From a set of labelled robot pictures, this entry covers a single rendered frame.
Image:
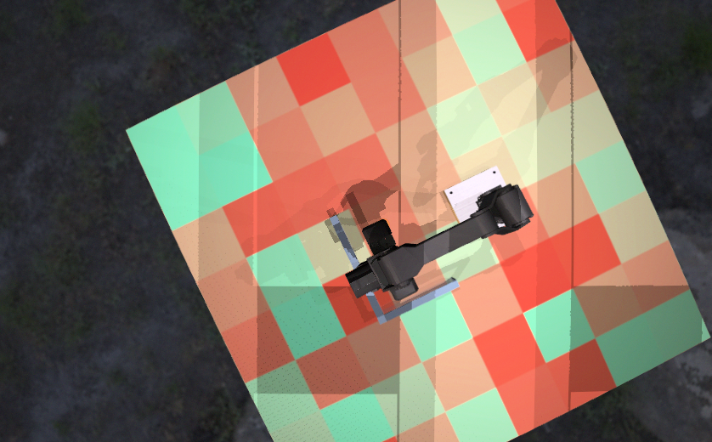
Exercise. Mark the clear blue l-shaped low wall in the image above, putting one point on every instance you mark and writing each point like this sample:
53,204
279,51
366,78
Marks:
371,297

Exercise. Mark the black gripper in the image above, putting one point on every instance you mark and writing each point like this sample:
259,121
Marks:
375,235

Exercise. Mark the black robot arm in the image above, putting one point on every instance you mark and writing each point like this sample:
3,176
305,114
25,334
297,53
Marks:
397,266

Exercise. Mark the low clear walls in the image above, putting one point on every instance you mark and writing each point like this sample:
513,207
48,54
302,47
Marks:
421,294

